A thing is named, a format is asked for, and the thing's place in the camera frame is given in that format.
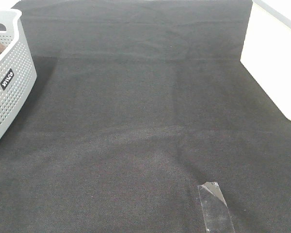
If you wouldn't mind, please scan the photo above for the black table cloth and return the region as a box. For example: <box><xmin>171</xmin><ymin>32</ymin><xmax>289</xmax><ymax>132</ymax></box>
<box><xmin>0</xmin><ymin>0</ymin><xmax>291</xmax><ymax>233</ymax></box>

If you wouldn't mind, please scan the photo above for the clear tape strip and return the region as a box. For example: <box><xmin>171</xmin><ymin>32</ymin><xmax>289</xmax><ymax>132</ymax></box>
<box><xmin>198</xmin><ymin>182</ymin><xmax>235</xmax><ymax>233</ymax></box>

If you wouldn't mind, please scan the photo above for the grey perforated laundry basket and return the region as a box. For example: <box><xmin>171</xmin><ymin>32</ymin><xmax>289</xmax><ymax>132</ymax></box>
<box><xmin>0</xmin><ymin>9</ymin><xmax>37</xmax><ymax>139</ymax></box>

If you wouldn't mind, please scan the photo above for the white plastic bin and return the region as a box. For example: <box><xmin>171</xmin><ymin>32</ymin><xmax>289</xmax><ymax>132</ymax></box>
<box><xmin>240</xmin><ymin>0</ymin><xmax>291</xmax><ymax>121</ymax></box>

